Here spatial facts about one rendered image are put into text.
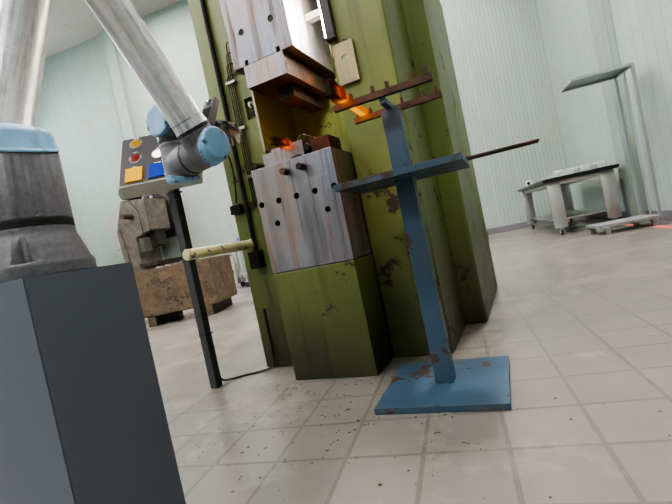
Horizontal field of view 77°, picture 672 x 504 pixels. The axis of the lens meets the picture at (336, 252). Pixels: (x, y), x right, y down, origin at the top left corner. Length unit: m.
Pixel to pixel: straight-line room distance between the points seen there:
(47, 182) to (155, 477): 0.56
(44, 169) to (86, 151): 12.41
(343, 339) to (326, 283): 0.24
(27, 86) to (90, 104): 12.20
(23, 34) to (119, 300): 0.62
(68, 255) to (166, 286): 4.42
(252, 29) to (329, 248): 0.98
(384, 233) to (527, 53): 8.22
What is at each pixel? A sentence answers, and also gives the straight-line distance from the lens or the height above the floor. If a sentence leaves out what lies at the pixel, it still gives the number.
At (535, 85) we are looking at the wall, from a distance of 9.65.
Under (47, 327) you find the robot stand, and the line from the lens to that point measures 0.79.
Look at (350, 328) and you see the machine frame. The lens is 1.72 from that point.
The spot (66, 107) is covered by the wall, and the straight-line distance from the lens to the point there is 13.91.
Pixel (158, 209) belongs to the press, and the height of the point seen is 2.07.
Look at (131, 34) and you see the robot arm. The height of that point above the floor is 1.11.
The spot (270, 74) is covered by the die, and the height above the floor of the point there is 1.29.
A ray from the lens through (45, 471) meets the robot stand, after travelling 0.85.
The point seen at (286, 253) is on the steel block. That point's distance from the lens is 1.78.
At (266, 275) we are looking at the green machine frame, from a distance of 2.09.
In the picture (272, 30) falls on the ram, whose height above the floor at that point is 1.45.
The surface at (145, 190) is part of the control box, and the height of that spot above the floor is 0.94.
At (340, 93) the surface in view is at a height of 0.99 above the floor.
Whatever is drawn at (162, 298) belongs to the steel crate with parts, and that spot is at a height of 0.30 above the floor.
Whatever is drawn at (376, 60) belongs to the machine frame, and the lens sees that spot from 1.90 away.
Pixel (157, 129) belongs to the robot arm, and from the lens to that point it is 1.29.
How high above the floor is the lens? 0.56
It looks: 2 degrees down
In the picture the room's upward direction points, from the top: 12 degrees counter-clockwise
